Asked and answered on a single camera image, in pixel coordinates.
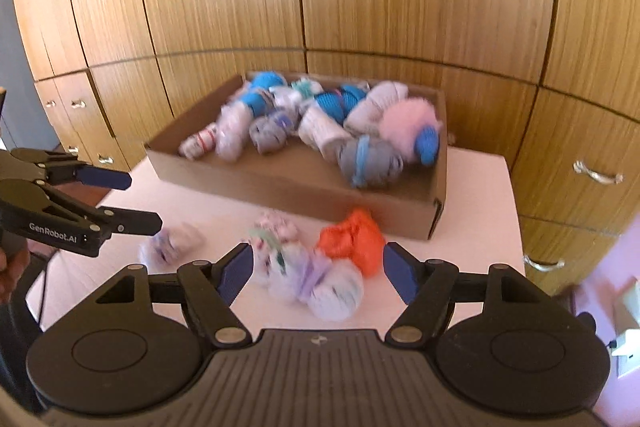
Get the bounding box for orange bagged bundle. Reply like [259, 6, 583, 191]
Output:
[315, 208, 387, 278]

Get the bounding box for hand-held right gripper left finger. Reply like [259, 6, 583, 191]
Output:
[95, 243, 255, 349]

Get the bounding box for white purple bagged bundle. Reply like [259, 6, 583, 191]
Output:
[252, 241, 365, 322]

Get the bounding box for pink white bagged bundle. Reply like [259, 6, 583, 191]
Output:
[254, 208, 302, 253]

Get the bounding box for small lilac bagged bundle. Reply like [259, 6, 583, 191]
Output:
[139, 223, 205, 268]

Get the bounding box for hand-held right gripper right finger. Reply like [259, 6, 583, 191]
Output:
[382, 242, 548, 349]

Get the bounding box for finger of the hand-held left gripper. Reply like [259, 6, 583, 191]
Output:
[0, 179, 164, 240]
[10, 148, 133, 190]

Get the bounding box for grey door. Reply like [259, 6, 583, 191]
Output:
[0, 0, 66, 152]

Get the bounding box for cardboard box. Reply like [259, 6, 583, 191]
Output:
[143, 72, 448, 242]

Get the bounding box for large curved metal handle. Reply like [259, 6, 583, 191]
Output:
[573, 160, 624, 184]
[523, 255, 566, 272]

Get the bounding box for heap of boxed sock bundles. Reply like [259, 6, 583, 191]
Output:
[178, 72, 446, 188]

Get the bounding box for white box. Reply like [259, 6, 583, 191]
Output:
[612, 277, 640, 358]

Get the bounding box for person's left hand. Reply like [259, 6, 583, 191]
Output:
[0, 239, 32, 303]

